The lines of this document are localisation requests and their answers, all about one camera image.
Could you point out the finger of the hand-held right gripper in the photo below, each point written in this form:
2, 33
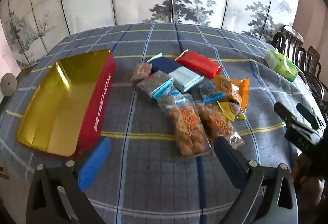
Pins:
283, 112
306, 112

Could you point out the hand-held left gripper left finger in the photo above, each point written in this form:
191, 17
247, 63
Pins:
93, 165

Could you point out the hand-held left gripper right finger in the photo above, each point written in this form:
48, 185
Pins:
230, 160

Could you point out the clear bag of fried twists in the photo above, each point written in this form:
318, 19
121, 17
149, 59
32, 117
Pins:
185, 126
217, 121

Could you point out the small yellow snack packet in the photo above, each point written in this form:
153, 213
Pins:
230, 110

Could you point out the orange snack packet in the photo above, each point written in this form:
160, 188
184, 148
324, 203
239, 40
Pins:
230, 88

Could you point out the dark seed packet blue seal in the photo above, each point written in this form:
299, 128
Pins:
207, 90
152, 81
172, 93

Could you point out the red tin box gold interior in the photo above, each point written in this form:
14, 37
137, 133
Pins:
56, 101

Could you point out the red snack packet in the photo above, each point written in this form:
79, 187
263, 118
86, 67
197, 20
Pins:
197, 64

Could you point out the small red square packet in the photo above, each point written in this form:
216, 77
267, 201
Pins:
140, 72

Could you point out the navy and light blue packet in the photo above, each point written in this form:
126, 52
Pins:
164, 66

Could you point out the person's right forearm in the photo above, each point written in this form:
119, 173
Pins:
311, 178

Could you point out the green tissue pack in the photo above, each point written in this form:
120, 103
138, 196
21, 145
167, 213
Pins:
280, 65

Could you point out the dark wooden chair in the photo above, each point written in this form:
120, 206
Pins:
314, 65
289, 39

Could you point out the blue plaid tablecloth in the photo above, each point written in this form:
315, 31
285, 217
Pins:
153, 175

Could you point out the round grey stone disc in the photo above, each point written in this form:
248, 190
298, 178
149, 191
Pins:
9, 83

